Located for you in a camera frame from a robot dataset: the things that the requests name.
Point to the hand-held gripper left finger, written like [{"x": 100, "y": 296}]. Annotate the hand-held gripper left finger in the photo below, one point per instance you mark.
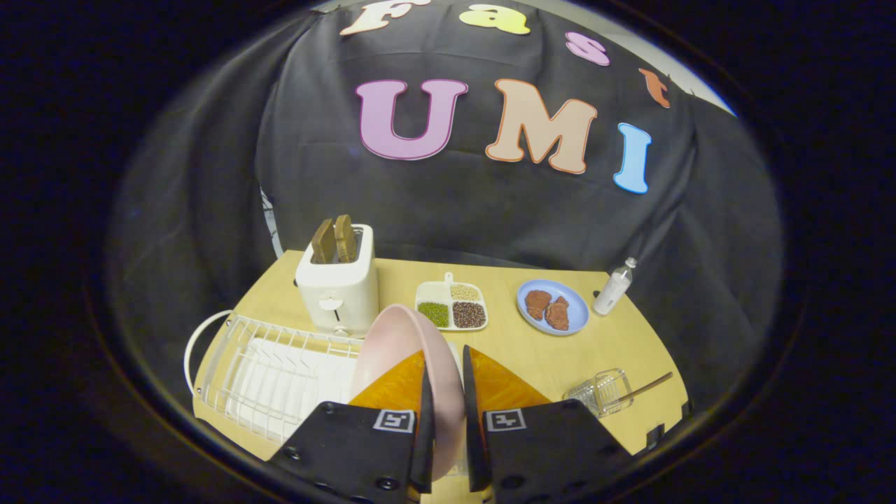
[{"x": 423, "y": 427}]

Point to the white divided bean tray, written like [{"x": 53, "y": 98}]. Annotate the white divided bean tray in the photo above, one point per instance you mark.
[{"x": 451, "y": 306}]

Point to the black backdrop cloth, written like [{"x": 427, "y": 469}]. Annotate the black backdrop cloth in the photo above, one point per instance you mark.
[{"x": 490, "y": 203}]

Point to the white toaster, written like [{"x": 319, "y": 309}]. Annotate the white toaster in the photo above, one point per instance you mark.
[{"x": 339, "y": 290}]

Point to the brown toast slice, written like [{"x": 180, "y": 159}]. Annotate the brown toast slice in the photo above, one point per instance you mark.
[
  {"x": 345, "y": 238},
  {"x": 323, "y": 241}
]

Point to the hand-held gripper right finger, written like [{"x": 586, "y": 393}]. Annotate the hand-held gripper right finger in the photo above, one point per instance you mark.
[{"x": 473, "y": 427}]

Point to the white plastic bottle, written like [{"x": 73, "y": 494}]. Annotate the white plastic bottle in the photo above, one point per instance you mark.
[{"x": 612, "y": 290}]

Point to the brown meat piece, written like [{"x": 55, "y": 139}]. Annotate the brown meat piece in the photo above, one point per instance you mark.
[
  {"x": 558, "y": 313},
  {"x": 537, "y": 304}
]

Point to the blue plate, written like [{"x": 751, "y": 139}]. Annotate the blue plate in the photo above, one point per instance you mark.
[{"x": 568, "y": 308}]

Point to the pink plate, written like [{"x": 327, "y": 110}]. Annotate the pink plate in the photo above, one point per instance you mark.
[{"x": 402, "y": 343}]

